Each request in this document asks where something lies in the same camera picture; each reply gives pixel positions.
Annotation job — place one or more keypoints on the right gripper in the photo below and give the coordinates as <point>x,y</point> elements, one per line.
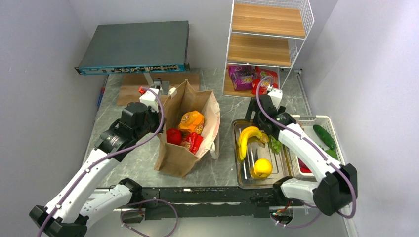
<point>251,109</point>

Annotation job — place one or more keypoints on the orange snack bag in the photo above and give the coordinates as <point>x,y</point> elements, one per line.
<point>192,122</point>

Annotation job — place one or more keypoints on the red apple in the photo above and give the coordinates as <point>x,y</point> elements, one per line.
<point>174,136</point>

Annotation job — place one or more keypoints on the brown burlap grocery bag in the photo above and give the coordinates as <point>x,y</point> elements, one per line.
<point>177,160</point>

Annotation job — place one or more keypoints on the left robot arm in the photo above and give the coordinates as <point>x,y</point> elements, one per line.
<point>98,160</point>

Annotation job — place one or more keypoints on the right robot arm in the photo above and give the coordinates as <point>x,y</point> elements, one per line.
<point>335,187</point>

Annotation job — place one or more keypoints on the purple snack bag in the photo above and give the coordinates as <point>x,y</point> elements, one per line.
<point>242,77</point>

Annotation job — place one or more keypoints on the yellow banana bunch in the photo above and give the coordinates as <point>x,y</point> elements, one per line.
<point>245,135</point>

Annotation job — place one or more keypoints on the green grapes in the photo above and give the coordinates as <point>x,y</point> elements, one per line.
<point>274,145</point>

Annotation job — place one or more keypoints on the stainless steel tray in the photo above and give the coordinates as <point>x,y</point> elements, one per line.
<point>257,150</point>

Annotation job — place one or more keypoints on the white plastic basket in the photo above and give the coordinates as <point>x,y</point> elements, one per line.
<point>307,124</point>

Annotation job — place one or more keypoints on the yellow lemon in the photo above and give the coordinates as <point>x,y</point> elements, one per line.
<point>262,169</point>

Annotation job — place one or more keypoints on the red chili pepper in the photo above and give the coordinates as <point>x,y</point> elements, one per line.
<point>304,169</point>

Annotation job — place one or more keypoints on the green cucumber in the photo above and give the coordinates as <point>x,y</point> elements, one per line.
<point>324,136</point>

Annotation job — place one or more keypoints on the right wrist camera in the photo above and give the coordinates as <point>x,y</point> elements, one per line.
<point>276,95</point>

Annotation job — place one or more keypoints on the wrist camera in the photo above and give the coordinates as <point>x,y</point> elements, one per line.
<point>276,95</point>
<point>148,98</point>

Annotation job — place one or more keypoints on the white wire shelf rack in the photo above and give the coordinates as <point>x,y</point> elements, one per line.
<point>268,33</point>

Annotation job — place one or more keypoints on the metal switch stand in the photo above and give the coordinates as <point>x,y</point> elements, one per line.
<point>162,85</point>

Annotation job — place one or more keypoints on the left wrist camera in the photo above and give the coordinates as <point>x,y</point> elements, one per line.
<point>148,98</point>

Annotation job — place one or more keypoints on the grey network switch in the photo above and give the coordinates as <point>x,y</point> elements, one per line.
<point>134,48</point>

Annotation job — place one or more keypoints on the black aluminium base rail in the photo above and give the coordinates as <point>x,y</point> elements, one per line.
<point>214,201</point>

